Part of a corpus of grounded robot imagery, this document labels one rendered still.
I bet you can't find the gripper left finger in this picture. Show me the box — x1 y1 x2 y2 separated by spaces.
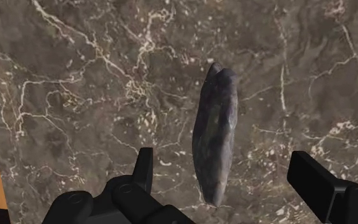
42 147 196 224

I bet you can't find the dark purple elongated vegetable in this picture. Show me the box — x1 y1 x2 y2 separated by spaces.
191 62 239 208

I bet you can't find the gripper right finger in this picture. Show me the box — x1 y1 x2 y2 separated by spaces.
286 150 358 224

